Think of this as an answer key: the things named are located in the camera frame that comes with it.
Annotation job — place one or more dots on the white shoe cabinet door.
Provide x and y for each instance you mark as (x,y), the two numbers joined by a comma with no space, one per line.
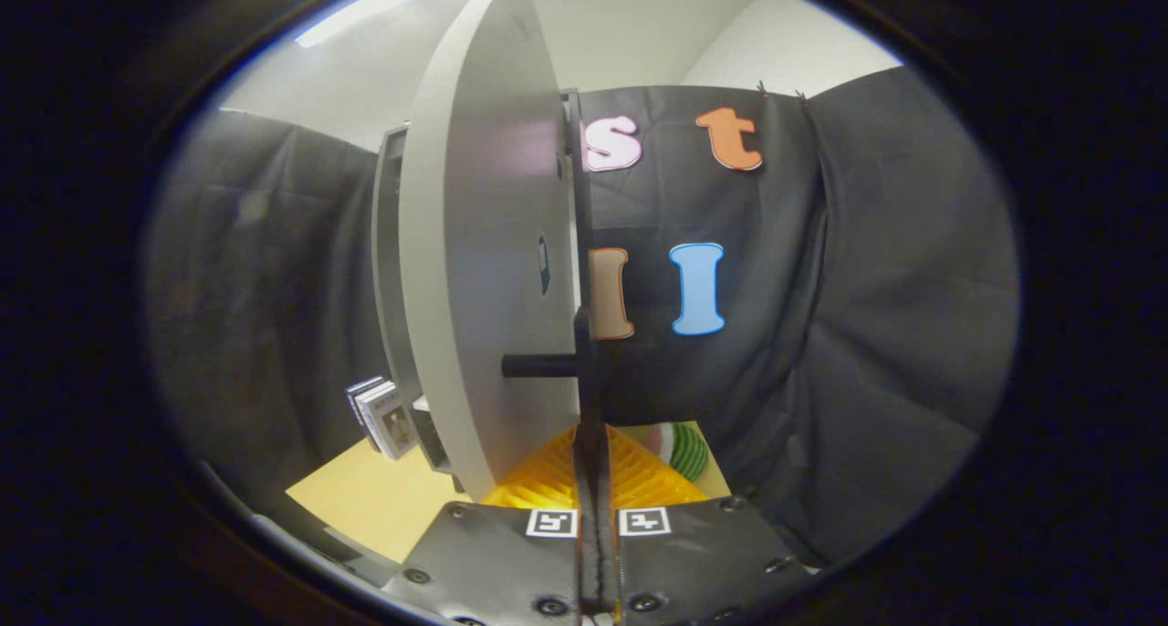
(493,243)

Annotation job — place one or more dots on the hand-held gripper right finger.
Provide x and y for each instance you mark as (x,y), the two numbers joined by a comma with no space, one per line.
(693,562)

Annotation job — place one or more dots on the green striped watermelon toy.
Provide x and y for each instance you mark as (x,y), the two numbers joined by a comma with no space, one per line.
(689,451)

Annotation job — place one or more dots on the black backdrop cloth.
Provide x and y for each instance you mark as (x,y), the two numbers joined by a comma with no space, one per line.
(867,288)

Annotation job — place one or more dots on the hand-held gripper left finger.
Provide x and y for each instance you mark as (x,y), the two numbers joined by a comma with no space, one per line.
(493,562)

